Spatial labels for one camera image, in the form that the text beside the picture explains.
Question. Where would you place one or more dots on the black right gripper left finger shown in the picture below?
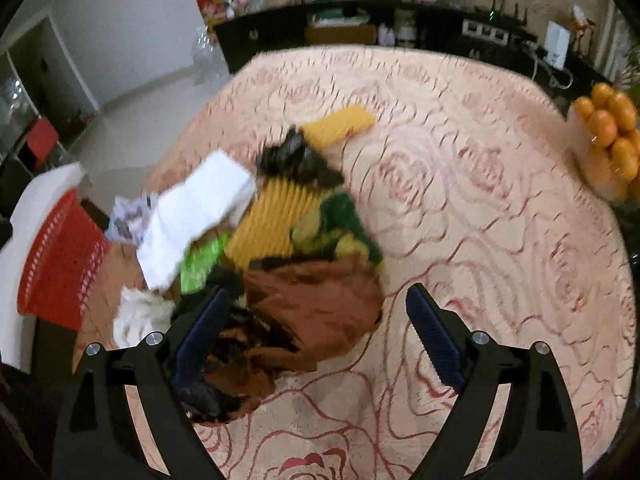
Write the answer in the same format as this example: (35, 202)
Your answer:
(96, 436)

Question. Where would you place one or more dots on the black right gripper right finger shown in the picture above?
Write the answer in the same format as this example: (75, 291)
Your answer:
(512, 417)

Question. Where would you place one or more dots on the yellow foam net sleeve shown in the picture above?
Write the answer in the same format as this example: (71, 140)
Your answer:
(264, 231)

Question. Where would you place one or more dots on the black plastic bag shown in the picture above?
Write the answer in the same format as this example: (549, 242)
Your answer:
(294, 159)

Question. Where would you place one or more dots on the crumpled white tissue ball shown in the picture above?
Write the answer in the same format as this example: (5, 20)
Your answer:
(139, 313)

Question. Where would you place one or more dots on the red plastic mesh basket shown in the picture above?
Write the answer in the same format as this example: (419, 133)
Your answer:
(62, 265)

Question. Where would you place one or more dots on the bright green wrapper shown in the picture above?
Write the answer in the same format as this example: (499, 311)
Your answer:
(199, 262)

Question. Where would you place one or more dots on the printed paper scrap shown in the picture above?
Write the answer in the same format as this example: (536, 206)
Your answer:
(129, 219)

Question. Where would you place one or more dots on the brown plastic bag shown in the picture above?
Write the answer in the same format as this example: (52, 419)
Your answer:
(280, 317)

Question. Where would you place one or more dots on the rose patterned tablecloth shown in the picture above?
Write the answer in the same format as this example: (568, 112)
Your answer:
(465, 183)

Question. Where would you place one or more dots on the green yellow snack wrapper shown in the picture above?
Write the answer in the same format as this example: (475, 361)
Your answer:
(333, 229)

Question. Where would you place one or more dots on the red chair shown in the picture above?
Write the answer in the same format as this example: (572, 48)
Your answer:
(41, 139)

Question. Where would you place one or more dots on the black tv cabinet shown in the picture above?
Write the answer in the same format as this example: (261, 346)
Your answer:
(487, 35)

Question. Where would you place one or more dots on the small yellow foam net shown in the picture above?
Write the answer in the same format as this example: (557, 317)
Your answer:
(338, 126)

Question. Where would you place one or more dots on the large clear water jug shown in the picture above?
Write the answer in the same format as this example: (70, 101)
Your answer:
(208, 59)

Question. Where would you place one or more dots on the white router box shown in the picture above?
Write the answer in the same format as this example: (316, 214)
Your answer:
(556, 43)

